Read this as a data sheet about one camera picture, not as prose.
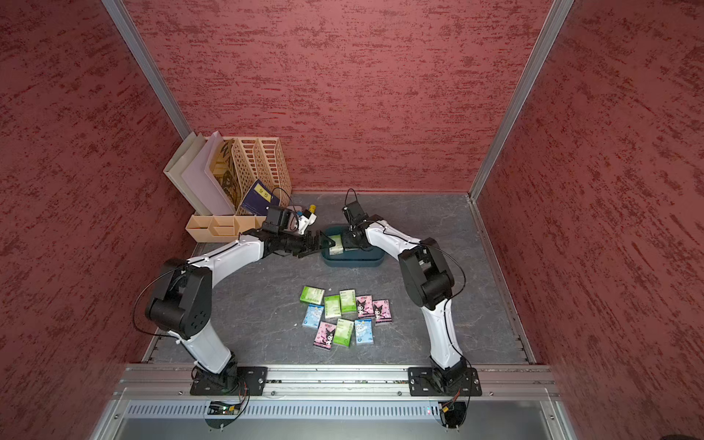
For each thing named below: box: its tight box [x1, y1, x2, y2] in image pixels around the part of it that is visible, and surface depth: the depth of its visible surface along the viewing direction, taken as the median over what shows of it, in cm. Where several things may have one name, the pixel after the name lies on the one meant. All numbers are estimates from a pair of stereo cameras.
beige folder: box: [163, 131, 212, 216], surface depth 92 cm
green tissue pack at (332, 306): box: [324, 294, 341, 319], surface depth 87 cm
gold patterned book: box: [211, 138, 242, 211], surface depth 104 cm
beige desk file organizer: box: [185, 137, 293, 243], surface depth 105 cm
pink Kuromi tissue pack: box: [355, 294, 375, 319], surface depth 87 cm
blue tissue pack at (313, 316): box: [301, 303, 325, 329], surface depth 86 cm
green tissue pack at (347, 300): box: [339, 288, 358, 317], surface depth 89 cm
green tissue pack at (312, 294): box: [299, 286, 326, 305], surface depth 90 cm
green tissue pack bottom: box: [332, 318, 355, 348], surface depth 83 cm
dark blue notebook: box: [241, 178, 281, 216], surface depth 106 cm
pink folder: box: [181, 131, 236, 216], surface depth 95 cm
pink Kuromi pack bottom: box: [313, 319, 338, 350], surface depth 82 cm
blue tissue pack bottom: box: [354, 319, 374, 345], surface depth 83 cm
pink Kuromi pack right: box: [372, 298, 393, 324], surface depth 87 cm
